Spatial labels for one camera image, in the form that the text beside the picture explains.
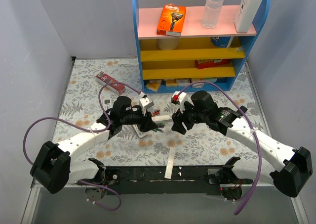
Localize red white toothpaste box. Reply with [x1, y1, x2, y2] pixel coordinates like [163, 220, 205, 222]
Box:
[95, 71, 125, 95]

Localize white slim remote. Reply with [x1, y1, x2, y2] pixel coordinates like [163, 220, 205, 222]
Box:
[152, 115, 173, 124]

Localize clear plastic bottle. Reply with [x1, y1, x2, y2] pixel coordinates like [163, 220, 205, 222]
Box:
[201, 0, 224, 29]

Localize orange razor box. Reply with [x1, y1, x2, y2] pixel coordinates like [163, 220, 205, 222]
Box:
[157, 4, 186, 37]

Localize white plastic bottle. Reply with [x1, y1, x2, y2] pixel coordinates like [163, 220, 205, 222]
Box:
[234, 0, 262, 33]

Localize yellow sponge pack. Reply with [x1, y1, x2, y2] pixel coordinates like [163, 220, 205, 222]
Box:
[146, 80, 162, 92]

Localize blue yellow wooden shelf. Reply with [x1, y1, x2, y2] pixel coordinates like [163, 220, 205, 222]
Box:
[132, 0, 271, 93]

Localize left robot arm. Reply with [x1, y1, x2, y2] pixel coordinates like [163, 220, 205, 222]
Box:
[30, 95, 158, 194]

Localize blue paper cup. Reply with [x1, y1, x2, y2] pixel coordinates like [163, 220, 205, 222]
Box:
[211, 36, 234, 48]

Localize red snack box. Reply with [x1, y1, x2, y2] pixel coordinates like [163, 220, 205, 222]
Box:
[195, 59, 231, 69]

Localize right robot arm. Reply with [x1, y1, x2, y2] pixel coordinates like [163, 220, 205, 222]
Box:
[171, 90, 313, 197]

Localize large white remote control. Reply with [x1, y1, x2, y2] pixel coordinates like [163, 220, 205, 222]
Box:
[103, 98, 113, 110]

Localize small white remote control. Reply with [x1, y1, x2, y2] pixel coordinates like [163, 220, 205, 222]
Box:
[133, 125, 148, 138]

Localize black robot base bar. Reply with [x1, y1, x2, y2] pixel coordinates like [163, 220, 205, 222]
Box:
[83, 164, 250, 200]

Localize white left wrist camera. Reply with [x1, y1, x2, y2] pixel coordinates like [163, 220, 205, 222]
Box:
[139, 92, 154, 111]

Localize white slim battery cover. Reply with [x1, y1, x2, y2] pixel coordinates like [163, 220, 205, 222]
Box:
[164, 147, 175, 179]

